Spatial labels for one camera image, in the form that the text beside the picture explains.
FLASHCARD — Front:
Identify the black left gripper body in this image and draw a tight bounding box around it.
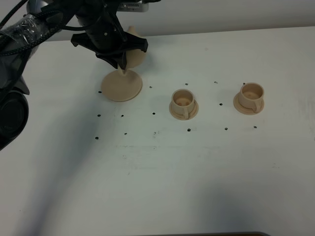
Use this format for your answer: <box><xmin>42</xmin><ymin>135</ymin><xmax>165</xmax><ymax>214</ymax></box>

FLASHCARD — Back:
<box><xmin>71</xmin><ymin>0</ymin><xmax>148</xmax><ymax>55</ymax></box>

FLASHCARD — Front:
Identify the beige ceramic teapot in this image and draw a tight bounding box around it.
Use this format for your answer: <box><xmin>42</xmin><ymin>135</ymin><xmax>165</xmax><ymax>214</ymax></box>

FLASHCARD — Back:
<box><xmin>121</xmin><ymin>26</ymin><xmax>146</xmax><ymax>75</ymax></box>

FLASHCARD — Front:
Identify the beige left teacup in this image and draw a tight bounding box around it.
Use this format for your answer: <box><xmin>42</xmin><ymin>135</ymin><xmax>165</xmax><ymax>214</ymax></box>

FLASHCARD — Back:
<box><xmin>170</xmin><ymin>89</ymin><xmax>195</xmax><ymax>118</ymax></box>

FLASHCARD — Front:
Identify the beige cup saucer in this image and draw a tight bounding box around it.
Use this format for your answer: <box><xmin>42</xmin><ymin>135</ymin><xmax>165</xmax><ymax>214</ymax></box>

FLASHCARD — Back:
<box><xmin>169</xmin><ymin>101</ymin><xmax>199</xmax><ymax>120</ymax></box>
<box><xmin>233</xmin><ymin>93</ymin><xmax>264</xmax><ymax>115</ymax></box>

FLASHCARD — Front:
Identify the beige left cup saucer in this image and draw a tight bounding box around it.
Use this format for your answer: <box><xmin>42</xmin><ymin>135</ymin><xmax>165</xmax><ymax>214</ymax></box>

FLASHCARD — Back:
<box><xmin>169</xmin><ymin>101</ymin><xmax>199</xmax><ymax>120</ymax></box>

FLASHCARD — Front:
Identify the beige teapot saucer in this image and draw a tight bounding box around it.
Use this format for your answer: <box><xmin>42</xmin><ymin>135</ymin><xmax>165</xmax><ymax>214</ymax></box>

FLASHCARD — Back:
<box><xmin>101</xmin><ymin>70</ymin><xmax>143</xmax><ymax>102</ymax></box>

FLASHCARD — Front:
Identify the beige right cup saucer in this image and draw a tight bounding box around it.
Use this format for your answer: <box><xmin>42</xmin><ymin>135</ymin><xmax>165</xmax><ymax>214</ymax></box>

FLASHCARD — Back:
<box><xmin>233</xmin><ymin>93</ymin><xmax>264</xmax><ymax>115</ymax></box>

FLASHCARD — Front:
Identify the beige teacup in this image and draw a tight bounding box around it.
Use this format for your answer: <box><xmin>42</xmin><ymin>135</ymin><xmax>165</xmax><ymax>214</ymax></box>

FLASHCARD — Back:
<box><xmin>238</xmin><ymin>83</ymin><xmax>264</xmax><ymax>113</ymax></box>
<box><xmin>170</xmin><ymin>89</ymin><xmax>195</xmax><ymax>118</ymax></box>

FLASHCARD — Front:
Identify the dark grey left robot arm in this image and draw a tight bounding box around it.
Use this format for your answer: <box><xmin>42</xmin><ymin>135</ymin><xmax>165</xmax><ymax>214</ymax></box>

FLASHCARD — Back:
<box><xmin>0</xmin><ymin>0</ymin><xmax>148</xmax><ymax>148</ymax></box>

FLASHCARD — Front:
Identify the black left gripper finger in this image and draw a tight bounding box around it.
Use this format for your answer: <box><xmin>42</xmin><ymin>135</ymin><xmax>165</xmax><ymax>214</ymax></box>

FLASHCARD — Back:
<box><xmin>95</xmin><ymin>53</ymin><xmax>118</xmax><ymax>69</ymax></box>
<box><xmin>120</xmin><ymin>52</ymin><xmax>127</xmax><ymax>70</ymax></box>

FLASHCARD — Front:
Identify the beige right teacup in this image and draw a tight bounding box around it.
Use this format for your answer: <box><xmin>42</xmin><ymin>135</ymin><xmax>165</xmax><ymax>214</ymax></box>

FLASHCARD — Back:
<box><xmin>238</xmin><ymin>83</ymin><xmax>264</xmax><ymax>113</ymax></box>

